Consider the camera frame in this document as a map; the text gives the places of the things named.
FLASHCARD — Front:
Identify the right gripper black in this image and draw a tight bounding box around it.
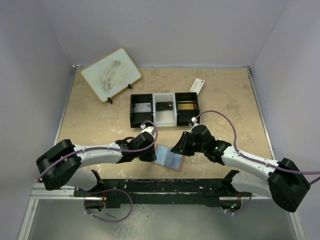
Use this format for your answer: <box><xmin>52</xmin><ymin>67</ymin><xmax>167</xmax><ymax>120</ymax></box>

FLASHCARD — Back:
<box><xmin>170</xmin><ymin>131</ymin><xmax>207</xmax><ymax>157</ymax></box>

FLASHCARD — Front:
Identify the light blue card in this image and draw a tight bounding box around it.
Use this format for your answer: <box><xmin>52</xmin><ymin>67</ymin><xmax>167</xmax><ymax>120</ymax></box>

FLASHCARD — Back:
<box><xmin>154</xmin><ymin>145</ymin><xmax>183</xmax><ymax>170</ymax></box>

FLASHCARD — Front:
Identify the pink leather card holder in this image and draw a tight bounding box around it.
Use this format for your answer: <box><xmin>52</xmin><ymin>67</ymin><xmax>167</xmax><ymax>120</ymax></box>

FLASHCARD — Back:
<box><xmin>152</xmin><ymin>143</ymin><xmax>186</xmax><ymax>173</ymax></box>

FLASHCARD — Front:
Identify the black card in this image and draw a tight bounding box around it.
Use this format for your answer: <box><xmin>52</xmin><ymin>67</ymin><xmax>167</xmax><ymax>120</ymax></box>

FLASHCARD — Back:
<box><xmin>155</xmin><ymin>101</ymin><xmax>174</xmax><ymax>111</ymax></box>
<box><xmin>155</xmin><ymin>101</ymin><xmax>173</xmax><ymax>111</ymax></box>

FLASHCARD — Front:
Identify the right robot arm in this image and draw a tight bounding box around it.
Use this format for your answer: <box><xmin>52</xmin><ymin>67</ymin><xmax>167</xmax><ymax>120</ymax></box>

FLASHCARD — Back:
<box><xmin>170</xmin><ymin>124</ymin><xmax>311</xmax><ymax>213</ymax></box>

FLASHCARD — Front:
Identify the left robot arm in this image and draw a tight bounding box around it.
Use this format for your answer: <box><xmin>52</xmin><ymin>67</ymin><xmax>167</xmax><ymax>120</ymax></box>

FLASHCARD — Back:
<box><xmin>36</xmin><ymin>131</ymin><xmax>158</xmax><ymax>196</ymax></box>

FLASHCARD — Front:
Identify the silver card in left bin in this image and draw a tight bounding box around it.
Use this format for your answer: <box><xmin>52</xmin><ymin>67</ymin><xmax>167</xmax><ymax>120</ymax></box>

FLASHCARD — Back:
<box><xmin>133</xmin><ymin>102</ymin><xmax>152</xmax><ymax>113</ymax></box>

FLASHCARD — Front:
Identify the gold card with stripe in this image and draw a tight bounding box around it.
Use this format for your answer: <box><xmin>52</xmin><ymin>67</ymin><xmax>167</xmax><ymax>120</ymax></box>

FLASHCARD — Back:
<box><xmin>177</xmin><ymin>102</ymin><xmax>195</xmax><ymax>111</ymax></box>

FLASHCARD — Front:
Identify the black card in white bin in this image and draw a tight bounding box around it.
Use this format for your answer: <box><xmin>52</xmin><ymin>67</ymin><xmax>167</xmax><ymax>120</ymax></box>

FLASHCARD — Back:
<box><xmin>155</xmin><ymin>101</ymin><xmax>173</xmax><ymax>111</ymax></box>

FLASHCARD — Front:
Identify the black left plastic bin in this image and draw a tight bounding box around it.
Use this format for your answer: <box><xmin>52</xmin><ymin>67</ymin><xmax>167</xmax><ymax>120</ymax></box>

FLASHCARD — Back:
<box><xmin>129</xmin><ymin>93</ymin><xmax>154</xmax><ymax>128</ymax></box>

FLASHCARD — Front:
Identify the black plastic bin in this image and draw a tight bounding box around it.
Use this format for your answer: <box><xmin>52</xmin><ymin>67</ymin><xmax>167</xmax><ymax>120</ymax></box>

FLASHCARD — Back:
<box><xmin>129</xmin><ymin>93</ymin><xmax>154</xmax><ymax>128</ymax></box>
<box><xmin>174</xmin><ymin>92</ymin><xmax>200</xmax><ymax>127</ymax></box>

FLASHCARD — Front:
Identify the black right plastic bin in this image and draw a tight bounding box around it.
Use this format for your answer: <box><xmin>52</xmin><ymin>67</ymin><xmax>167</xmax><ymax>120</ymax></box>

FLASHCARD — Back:
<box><xmin>174</xmin><ymin>92</ymin><xmax>200</xmax><ymax>127</ymax></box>

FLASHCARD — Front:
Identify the white plastic bin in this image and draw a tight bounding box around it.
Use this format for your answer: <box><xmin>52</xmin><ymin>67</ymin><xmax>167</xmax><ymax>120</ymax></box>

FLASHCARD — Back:
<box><xmin>152</xmin><ymin>92</ymin><xmax>178</xmax><ymax>128</ymax></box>

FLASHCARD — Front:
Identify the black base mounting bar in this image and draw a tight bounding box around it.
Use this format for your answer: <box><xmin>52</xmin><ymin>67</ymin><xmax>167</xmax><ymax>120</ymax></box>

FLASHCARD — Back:
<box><xmin>74</xmin><ymin>178</ymin><xmax>250</xmax><ymax>207</ymax></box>

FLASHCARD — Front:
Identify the white red paper box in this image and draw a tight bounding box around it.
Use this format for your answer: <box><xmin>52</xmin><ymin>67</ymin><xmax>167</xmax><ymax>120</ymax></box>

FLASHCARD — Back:
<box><xmin>189</xmin><ymin>78</ymin><xmax>205</xmax><ymax>95</ymax></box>

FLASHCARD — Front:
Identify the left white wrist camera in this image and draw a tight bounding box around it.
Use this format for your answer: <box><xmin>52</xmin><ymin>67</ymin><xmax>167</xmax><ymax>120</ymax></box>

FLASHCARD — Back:
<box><xmin>140</xmin><ymin>123</ymin><xmax>157</xmax><ymax>136</ymax></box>

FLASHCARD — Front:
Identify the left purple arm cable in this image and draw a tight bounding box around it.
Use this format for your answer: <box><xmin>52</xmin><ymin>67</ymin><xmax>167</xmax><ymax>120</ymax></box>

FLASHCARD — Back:
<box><xmin>37</xmin><ymin>120</ymin><xmax>159</xmax><ymax>182</ymax></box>

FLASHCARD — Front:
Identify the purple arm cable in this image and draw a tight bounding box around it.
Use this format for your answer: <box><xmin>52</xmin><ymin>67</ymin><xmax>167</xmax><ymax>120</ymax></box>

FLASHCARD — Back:
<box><xmin>191</xmin><ymin>110</ymin><xmax>320</xmax><ymax>185</ymax></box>
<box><xmin>37</xmin><ymin>120</ymin><xmax>159</xmax><ymax>182</ymax></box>

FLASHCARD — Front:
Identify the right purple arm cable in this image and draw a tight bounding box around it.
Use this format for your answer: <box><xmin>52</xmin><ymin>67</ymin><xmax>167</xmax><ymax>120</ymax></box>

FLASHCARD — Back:
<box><xmin>191</xmin><ymin>110</ymin><xmax>320</xmax><ymax>185</ymax></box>

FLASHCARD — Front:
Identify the purple base cable loop left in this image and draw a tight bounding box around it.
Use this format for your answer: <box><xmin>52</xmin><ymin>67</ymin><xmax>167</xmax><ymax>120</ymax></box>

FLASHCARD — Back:
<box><xmin>83</xmin><ymin>188</ymin><xmax>133</xmax><ymax>223</ymax></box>

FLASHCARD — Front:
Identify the whiteboard with yellow frame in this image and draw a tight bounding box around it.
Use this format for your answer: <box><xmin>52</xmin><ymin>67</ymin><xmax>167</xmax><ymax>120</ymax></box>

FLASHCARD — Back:
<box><xmin>80</xmin><ymin>47</ymin><xmax>142</xmax><ymax>103</ymax></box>

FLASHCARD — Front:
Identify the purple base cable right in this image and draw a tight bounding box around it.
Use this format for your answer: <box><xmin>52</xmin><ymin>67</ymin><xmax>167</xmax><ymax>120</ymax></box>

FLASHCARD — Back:
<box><xmin>223</xmin><ymin>193</ymin><xmax>253</xmax><ymax>216</ymax></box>

